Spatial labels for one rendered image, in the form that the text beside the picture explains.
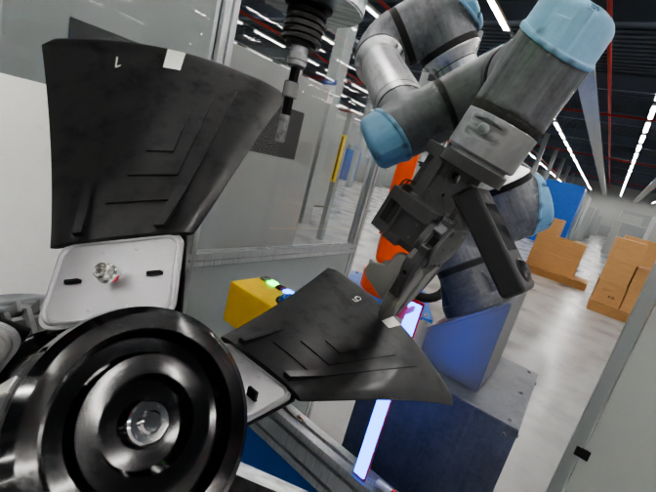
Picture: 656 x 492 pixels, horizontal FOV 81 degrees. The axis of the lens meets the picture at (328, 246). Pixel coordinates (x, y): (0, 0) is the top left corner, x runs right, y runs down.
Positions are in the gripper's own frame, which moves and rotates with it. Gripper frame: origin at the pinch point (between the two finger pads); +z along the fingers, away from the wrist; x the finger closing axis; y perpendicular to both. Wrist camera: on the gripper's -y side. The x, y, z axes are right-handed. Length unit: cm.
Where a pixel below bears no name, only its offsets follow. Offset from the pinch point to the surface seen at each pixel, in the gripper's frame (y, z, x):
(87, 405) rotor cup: -1.1, -3.7, 34.6
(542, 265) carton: 50, 112, -886
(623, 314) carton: -95, 79, -708
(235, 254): 62, 41, -37
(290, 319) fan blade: 5.0, 2.5, 11.9
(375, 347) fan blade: -2.3, 1.1, 5.9
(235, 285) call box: 31.9, 23.7, -8.7
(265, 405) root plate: -2.8, 1.1, 22.4
